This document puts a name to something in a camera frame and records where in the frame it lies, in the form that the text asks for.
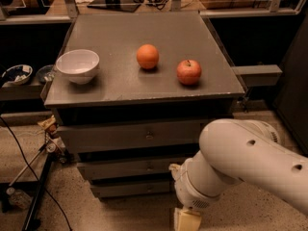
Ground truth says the grey top drawer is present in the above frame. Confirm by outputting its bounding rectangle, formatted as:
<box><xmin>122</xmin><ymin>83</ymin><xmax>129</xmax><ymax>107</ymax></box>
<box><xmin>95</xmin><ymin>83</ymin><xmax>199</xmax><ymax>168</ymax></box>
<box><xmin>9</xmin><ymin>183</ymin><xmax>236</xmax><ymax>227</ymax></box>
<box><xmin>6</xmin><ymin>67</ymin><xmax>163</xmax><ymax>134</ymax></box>
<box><xmin>58</xmin><ymin>119</ymin><xmax>210</xmax><ymax>153</ymax></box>

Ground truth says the crumpled snack wrapper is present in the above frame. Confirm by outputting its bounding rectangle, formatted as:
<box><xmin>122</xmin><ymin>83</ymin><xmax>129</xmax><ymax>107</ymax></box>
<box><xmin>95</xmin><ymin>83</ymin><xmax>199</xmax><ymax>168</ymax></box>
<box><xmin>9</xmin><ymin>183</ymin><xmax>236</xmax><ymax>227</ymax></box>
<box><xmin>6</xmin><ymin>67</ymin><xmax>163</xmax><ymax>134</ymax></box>
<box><xmin>38</xmin><ymin>115</ymin><xmax>57</xmax><ymax>135</ymax></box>

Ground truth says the red apple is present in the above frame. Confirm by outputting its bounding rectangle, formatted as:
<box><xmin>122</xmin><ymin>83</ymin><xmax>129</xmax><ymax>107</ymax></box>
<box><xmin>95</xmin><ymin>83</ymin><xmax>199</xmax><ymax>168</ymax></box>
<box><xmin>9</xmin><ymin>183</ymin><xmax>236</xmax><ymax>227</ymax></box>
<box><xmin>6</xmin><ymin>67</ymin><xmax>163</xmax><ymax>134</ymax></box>
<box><xmin>176</xmin><ymin>60</ymin><xmax>202</xmax><ymax>86</ymax></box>

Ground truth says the blue patterned bowl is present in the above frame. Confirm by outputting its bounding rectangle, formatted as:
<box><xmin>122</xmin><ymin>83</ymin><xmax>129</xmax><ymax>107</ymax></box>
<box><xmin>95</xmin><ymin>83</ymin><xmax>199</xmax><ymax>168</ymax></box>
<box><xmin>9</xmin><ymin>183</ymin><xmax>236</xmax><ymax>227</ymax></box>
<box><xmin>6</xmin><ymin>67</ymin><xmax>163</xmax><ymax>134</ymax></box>
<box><xmin>3</xmin><ymin>64</ymin><xmax>33</xmax><ymax>86</ymax></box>

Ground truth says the grey drawer cabinet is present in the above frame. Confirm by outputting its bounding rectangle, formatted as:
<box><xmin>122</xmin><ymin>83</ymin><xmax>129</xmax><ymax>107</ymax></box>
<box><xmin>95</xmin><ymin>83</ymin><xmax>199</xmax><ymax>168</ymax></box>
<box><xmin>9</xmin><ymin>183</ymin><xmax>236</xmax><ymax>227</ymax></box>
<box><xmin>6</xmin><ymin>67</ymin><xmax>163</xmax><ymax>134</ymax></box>
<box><xmin>45</xmin><ymin>12</ymin><xmax>244</xmax><ymax>185</ymax></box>

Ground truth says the clear plastic bottle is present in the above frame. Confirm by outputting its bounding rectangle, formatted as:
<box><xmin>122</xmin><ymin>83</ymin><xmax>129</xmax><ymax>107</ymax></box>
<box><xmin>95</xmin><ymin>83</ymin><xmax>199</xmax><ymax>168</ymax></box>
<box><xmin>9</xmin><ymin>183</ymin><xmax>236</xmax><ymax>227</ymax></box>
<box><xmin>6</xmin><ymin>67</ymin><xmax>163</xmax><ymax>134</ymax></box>
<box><xmin>6</xmin><ymin>187</ymin><xmax>32</xmax><ymax>210</ymax></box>

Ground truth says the black floor cable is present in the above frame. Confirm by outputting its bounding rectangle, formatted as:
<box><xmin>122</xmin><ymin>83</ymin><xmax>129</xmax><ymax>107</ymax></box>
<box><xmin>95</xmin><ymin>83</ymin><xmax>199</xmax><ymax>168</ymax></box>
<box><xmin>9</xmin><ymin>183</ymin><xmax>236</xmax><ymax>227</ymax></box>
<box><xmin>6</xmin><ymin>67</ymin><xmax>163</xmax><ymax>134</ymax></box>
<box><xmin>0</xmin><ymin>115</ymin><xmax>73</xmax><ymax>231</ymax></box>

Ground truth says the orange fruit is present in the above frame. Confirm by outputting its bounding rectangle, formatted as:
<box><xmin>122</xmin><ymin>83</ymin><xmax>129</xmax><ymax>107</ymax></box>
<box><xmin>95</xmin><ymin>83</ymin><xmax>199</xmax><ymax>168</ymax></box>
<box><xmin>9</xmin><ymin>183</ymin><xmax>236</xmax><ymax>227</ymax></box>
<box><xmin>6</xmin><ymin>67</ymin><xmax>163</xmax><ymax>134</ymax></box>
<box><xmin>137</xmin><ymin>44</ymin><xmax>159</xmax><ymax>69</ymax></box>

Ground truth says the white ceramic bowl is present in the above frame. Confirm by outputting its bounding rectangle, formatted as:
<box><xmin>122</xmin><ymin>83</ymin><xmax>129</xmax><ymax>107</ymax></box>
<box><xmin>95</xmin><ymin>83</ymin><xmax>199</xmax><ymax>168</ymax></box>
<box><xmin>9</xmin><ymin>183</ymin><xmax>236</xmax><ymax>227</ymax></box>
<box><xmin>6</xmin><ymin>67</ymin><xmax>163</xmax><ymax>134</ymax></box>
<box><xmin>56</xmin><ymin>49</ymin><xmax>99</xmax><ymax>85</ymax></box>

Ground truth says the grey bottom drawer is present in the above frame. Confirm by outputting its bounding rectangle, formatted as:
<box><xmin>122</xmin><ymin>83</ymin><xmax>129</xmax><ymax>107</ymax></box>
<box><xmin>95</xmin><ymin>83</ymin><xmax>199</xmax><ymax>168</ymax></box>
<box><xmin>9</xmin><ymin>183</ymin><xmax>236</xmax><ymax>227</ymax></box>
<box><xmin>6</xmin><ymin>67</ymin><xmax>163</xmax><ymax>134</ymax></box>
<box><xmin>90</xmin><ymin>179</ymin><xmax>174</xmax><ymax>198</ymax></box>

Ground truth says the grey side shelf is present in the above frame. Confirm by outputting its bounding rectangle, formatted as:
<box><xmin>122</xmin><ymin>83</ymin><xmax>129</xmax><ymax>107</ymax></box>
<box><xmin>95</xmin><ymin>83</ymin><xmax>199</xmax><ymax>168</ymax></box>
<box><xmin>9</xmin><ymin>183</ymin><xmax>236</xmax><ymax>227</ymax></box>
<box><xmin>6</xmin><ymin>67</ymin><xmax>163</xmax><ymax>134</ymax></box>
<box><xmin>232</xmin><ymin>64</ymin><xmax>282</xmax><ymax>88</ymax></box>

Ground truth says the black tripod stand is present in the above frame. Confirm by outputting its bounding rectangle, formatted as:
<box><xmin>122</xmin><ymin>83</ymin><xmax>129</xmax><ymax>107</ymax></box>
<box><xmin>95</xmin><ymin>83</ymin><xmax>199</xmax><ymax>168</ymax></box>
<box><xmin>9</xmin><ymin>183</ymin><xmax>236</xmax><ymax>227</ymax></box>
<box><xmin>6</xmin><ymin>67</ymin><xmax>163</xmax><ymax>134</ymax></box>
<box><xmin>8</xmin><ymin>144</ymin><xmax>53</xmax><ymax>231</ymax></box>

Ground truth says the grey drawer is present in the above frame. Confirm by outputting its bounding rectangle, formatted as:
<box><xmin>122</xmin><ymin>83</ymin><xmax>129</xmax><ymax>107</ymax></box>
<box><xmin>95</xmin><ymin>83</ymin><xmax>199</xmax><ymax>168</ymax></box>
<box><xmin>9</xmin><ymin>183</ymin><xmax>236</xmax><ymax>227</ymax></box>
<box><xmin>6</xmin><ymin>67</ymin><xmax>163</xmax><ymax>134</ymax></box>
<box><xmin>58</xmin><ymin>119</ymin><xmax>210</xmax><ymax>153</ymax></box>
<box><xmin>90</xmin><ymin>179</ymin><xmax>174</xmax><ymax>198</ymax></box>
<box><xmin>77</xmin><ymin>156</ymin><xmax>186</xmax><ymax>180</ymax></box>

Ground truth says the grey middle drawer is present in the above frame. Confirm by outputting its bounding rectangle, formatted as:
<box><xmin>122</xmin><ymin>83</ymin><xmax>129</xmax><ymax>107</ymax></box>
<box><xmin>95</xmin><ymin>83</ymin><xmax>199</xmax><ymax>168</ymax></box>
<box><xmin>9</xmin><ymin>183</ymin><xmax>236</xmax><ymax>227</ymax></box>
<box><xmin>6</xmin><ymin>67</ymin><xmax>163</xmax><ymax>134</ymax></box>
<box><xmin>77</xmin><ymin>156</ymin><xmax>186</xmax><ymax>180</ymax></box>

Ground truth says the small dark bowl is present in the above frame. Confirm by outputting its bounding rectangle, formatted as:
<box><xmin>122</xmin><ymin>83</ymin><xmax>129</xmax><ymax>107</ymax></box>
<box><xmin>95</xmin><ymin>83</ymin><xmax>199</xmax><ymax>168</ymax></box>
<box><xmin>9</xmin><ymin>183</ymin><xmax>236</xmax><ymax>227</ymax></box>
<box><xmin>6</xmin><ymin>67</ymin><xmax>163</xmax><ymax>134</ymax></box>
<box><xmin>36</xmin><ymin>64</ymin><xmax>56</xmax><ymax>84</ymax></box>

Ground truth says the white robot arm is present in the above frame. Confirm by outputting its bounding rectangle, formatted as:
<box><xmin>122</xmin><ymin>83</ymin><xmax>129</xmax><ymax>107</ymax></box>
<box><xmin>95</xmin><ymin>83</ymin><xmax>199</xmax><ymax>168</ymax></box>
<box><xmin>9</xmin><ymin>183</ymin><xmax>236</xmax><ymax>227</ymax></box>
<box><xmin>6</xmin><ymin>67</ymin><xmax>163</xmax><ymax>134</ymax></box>
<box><xmin>169</xmin><ymin>119</ymin><xmax>308</xmax><ymax>231</ymax></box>

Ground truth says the black monitor base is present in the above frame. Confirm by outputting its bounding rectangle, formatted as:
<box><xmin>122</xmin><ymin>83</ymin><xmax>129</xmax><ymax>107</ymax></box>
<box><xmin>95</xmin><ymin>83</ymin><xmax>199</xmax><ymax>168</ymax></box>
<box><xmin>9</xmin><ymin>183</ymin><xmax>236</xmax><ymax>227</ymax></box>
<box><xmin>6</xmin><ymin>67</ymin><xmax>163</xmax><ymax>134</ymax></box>
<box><xmin>87</xmin><ymin>0</ymin><xmax>141</xmax><ymax>13</ymax></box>

